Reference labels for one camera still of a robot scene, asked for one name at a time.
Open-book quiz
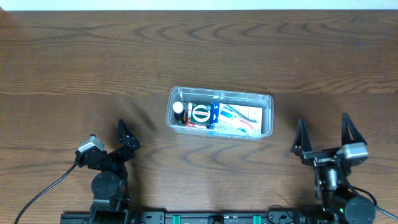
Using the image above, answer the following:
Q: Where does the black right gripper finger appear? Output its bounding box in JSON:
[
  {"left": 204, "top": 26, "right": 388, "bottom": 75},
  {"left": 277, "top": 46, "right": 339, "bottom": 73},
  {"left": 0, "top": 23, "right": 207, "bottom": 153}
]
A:
[
  {"left": 291, "top": 119, "right": 313, "bottom": 156},
  {"left": 341, "top": 113, "right": 368, "bottom": 146}
]

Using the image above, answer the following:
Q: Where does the dark bottle white cap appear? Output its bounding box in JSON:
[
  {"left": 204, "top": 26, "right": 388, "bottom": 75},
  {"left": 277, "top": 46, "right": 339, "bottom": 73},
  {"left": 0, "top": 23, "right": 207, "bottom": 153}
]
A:
[{"left": 172, "top": 101, "right": 186, "bottom": 125}]

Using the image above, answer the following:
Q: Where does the blue cooling patch box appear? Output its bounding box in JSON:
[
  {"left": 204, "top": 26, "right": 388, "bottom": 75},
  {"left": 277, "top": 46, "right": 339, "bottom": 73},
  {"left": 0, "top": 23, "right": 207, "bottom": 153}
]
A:
[{"left": 208, "top": 101, "right": 264, "bottom": 134}]

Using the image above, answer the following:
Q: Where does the white Panadol box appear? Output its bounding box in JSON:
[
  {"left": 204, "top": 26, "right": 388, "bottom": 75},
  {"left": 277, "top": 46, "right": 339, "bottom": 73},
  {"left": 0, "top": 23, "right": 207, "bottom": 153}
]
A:
[{"left": 217, "top": 104, "right": 264, "bottom": 134}]

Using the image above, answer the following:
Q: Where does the red medicine box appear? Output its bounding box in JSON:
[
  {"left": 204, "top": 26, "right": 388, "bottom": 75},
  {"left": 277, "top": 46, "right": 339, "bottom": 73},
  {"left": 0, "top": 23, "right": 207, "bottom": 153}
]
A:
[{"left": 187, "top": 102, "right": 208, "bottom": 129}]

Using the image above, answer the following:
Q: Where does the green Zam-Buk box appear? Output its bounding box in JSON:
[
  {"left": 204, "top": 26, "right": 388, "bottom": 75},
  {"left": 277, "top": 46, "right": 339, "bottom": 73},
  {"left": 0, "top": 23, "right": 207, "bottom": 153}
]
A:
[{"left": 191, "top": 103, "right": 211, "bottom": 127}]

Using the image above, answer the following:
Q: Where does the clear plastic container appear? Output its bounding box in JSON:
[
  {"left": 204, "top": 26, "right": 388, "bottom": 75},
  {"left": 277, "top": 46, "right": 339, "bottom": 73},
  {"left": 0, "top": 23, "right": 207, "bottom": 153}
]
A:
[{"left": 165, "top": 86, "right": 274, "bottom": 139}]

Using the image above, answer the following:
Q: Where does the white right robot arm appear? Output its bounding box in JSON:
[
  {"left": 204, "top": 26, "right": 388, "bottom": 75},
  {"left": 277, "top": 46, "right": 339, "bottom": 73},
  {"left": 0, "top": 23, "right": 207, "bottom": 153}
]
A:
[{"left": 291, "top": 113, "right": 376, "bottom": 223}]

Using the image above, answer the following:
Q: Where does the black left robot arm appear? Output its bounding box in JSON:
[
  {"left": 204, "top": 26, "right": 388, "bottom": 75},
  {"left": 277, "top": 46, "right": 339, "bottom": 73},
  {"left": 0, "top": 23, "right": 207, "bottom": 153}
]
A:
[{"left": 88, "top": 119, "right": 140, "bottom": 224}]

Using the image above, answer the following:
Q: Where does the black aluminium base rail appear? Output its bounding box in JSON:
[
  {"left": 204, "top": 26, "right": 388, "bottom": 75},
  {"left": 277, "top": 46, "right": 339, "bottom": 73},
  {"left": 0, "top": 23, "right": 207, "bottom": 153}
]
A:
[{"left": 60, "top": 209, "right": 312, "bottom": 224}]

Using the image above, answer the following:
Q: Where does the black left camera cable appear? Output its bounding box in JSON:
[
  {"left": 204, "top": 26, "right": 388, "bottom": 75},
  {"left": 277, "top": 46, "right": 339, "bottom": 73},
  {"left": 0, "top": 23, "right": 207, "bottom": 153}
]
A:
[{"left": 14, "top": 161, "right": 78, "bottom": 224}]

